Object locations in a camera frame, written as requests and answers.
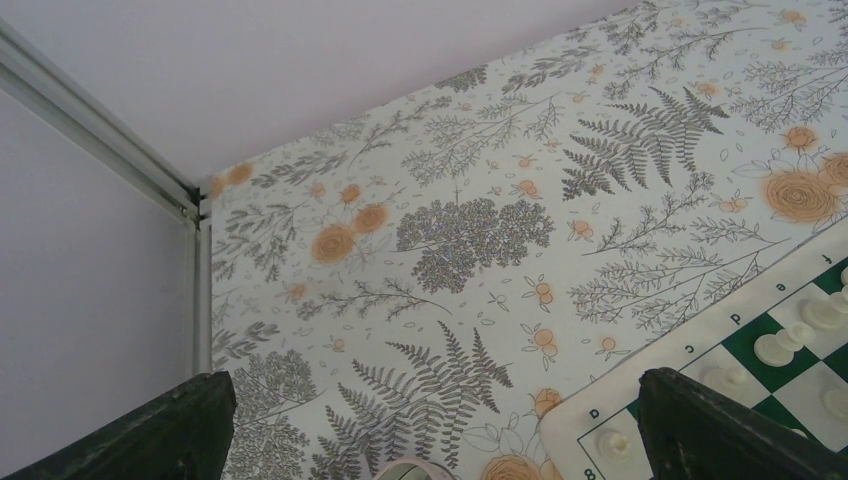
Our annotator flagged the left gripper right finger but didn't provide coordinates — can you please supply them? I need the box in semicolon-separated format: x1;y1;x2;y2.
637;368;847;479

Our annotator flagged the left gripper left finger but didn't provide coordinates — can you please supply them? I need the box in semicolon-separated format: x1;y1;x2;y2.
7;371;237;479

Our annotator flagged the white chess piece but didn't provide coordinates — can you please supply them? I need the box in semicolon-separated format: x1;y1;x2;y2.
801;292;847;331
703;367;750;400
596;431;632;463
822;388;848;420
754;323;816;367

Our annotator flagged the green white chess board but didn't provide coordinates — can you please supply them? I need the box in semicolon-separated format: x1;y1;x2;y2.
539;222;847;479

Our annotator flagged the floral patterned table mat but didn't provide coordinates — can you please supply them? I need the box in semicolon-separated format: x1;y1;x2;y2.
206;1;847;479

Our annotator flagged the aluminium corner post left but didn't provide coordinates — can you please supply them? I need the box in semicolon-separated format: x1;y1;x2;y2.
1;21;214;375

